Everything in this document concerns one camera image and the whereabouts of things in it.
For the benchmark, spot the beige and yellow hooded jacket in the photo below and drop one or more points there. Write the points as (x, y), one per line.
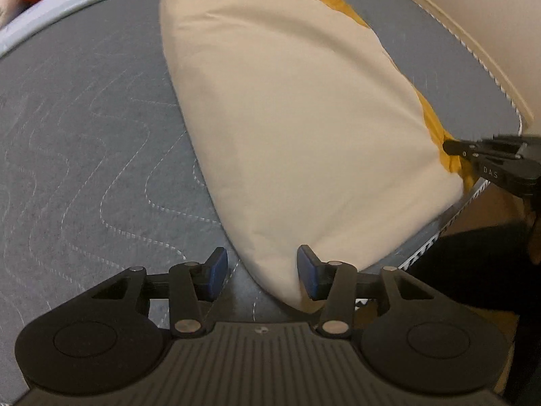
(296, 114)

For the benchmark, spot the grey quilted mattress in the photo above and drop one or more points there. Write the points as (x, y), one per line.
(93, 143)

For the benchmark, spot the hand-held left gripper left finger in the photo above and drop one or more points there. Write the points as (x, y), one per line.
(218, 273)

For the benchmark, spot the beige bed frame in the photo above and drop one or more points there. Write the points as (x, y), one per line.
(473, 12)

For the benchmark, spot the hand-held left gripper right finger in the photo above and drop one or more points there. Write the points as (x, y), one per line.
(307, 274)

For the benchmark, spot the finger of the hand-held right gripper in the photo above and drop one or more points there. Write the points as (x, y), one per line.
(458, 148)

